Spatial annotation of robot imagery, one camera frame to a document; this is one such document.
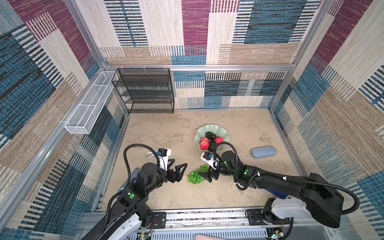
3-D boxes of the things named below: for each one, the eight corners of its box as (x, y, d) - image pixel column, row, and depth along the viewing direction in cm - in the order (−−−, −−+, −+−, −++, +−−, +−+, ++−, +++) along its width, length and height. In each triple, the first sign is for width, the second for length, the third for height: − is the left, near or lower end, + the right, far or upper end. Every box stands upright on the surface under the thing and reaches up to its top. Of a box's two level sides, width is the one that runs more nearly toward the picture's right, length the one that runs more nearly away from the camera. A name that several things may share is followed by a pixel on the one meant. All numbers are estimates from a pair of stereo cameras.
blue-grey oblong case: (253, 158, 96) (255, 155, 94) (249, 151, 100) (251, 148, 97) (276, 154, 98) (278, 151, 95) (271, 146, 102) (273, 144, 99)
